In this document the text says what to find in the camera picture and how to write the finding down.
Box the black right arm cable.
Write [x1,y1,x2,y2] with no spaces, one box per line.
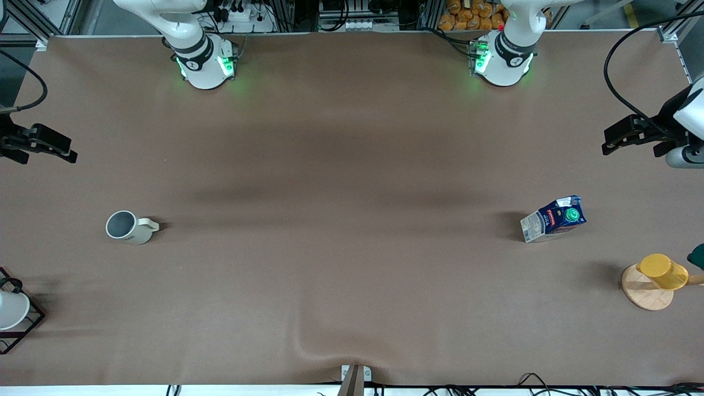
[0,51,48,114]

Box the wooden mug stand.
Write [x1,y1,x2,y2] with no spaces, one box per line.
[622,264,704,312]

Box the blue white milk carton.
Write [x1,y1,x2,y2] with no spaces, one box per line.
[520,195,587,243]

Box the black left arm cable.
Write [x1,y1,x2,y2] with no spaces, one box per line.
[603,10,704,138]

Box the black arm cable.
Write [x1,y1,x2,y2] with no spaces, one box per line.
[0,51,48,114]
[603,10,704,138]

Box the white mug with HOME print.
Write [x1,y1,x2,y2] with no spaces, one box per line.
[106,211,160,245]

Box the black wire rack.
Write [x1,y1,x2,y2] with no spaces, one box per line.
[0,267,46,355]

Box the yellow cup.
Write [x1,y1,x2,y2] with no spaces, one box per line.
[636,254,689,290]

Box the brown table cover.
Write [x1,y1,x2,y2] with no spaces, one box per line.
[0,31,704,386]

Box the white ceramic cup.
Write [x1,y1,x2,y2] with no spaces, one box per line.
[0,290,31,331]

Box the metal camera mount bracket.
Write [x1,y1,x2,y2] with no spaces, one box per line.
[341,365,372,396]

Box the white power strip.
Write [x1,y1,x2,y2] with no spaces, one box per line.
[217,4,276,34]
[341,19,399,31]

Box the aluminium frame profile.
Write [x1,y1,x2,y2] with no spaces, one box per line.
[657,0,704,86]
[0,0,83,51]

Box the pile of orange bread rolls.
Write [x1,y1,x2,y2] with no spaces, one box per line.
[438,0,508,31]

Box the black floor cable bundle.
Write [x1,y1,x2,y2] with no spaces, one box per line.
[418,373,704,396]

